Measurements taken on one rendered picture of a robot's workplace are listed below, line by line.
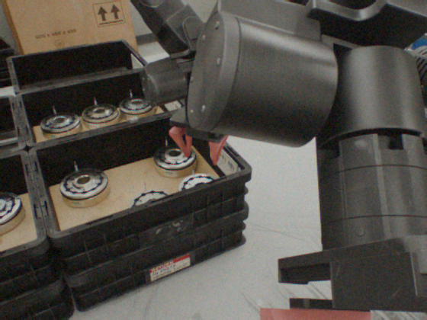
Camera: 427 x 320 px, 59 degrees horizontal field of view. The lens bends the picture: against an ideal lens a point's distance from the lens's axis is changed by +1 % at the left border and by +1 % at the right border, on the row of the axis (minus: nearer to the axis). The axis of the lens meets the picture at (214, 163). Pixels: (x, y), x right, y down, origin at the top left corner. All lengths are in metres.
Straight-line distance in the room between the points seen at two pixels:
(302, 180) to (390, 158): 0.94
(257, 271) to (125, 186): 0.36
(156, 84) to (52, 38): 3.15
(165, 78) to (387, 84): 0.46
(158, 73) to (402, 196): 0.50
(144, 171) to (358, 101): 0.77
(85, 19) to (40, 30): 0.40
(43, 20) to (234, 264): 3.14
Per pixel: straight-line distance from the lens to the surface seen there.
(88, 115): 1.15
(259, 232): 0.96
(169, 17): 0.67
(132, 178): 0.92
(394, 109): 0.20
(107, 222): 0.68
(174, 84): 0.63
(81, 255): 0.74
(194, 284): 0.86
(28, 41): 3.71
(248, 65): 0.17
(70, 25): 3.77
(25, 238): 0.85
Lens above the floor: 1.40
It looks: 37 degrees down
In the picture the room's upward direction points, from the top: straight up
